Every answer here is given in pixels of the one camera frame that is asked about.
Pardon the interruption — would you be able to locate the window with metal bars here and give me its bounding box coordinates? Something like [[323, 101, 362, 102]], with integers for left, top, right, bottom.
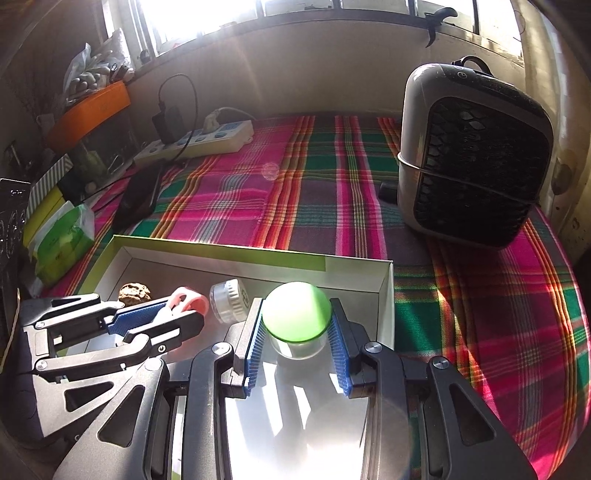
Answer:
[[104, 0, 528, 59]]

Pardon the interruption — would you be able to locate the orange box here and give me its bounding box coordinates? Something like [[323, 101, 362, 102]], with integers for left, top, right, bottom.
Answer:
[[46, 80, 133, 151]]

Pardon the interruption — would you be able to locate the grey portable fan heater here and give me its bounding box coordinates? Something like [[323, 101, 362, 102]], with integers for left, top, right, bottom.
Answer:
[[397, 55, 555, 250]]

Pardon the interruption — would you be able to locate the striped box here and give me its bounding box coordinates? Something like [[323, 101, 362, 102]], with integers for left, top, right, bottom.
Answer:
[[27, 154, 75, 218]]

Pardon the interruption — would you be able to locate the yellow-green box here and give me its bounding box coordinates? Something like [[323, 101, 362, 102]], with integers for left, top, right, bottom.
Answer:
[[23, 187, 70, 246]]

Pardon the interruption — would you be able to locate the small white plastic jar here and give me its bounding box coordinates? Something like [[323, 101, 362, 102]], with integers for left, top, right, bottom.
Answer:
[[209, 280, 250, 324]]

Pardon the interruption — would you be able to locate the white plug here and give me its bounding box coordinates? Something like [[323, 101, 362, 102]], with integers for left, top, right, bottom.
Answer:
[[204, 108, 253, 133]]

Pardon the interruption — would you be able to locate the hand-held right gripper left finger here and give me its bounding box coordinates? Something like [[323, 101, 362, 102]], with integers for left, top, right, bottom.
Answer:
[[53, 298, 267, 480]]

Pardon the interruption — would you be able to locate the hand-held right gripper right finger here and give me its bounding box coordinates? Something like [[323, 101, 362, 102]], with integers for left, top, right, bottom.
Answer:
[[329, 298, 539, 480]]

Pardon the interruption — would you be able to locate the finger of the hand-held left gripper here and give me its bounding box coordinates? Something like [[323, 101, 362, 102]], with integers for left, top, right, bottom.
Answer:
[[21, 293, 174, 358], [34, 313, 206, 376]]

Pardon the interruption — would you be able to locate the black window hook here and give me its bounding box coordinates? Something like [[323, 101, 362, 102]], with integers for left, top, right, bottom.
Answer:
[[424, 6, 458, 49]]

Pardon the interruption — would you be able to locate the black charger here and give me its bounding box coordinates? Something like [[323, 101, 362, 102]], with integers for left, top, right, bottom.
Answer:
[[152, 106, 185, 145]]

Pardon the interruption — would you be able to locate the plaid blanket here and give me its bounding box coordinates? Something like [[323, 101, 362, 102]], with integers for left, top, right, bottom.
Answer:
[[41, 113, 585, 480]]

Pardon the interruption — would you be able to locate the black phone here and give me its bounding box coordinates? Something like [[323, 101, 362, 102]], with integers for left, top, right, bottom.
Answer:
[[113, 163, 165, 232]]

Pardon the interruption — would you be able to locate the pink plastic clip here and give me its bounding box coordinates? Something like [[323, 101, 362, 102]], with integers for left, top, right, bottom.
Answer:
[[158, 286, 209, 325]]

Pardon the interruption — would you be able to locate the green tissue pack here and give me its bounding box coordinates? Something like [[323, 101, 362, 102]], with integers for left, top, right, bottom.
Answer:
[[30, 203, 96, 285]]

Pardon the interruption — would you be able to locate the black charger cable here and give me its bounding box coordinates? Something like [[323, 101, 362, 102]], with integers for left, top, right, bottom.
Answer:
[[157, 74, 198, 161]]

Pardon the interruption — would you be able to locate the dark patterned box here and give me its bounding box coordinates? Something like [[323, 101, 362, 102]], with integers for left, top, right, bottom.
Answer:
[[0, 178, 31, 297]]

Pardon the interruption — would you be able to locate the green dome suction toy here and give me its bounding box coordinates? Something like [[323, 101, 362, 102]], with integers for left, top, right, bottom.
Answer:
[[261, 281, 334, 361]]

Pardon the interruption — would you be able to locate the white cardboard box tray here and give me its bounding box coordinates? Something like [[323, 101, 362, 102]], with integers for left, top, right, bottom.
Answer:
[[65, 234, 396, 480]]

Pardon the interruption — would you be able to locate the white power strip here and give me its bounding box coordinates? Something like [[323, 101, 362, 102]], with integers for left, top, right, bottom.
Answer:
[[133, 119, 256, 169]]

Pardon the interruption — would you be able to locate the brown walnut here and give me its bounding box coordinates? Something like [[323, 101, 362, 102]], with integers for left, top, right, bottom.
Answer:
[[118, 282, 153, 306]]

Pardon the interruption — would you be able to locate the clear plastic bag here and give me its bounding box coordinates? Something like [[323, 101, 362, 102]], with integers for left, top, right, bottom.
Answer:
[[62, 28, 135, 105]]

